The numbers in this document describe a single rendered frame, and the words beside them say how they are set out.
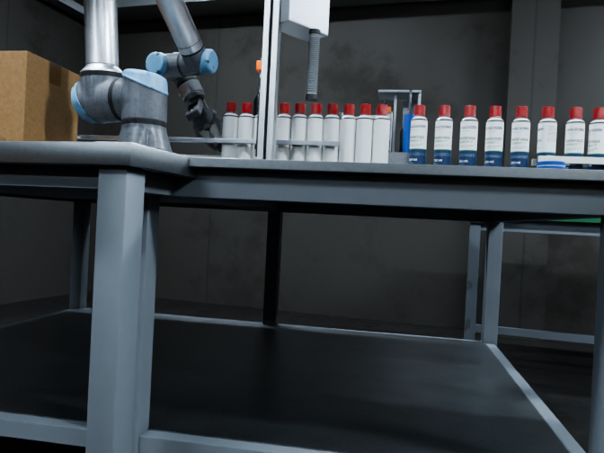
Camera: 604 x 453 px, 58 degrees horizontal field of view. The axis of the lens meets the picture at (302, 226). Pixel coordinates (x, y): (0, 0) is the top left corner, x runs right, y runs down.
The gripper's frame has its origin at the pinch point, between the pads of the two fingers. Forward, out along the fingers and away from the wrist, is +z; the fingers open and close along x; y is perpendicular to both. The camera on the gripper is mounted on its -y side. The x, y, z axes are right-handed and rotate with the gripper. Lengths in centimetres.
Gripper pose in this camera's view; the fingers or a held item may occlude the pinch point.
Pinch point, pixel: (217, 148)
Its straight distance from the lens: 184.4
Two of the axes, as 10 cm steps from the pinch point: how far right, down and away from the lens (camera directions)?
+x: -8.8, 4.5, 1.5
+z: 4.5, 8.9, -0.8
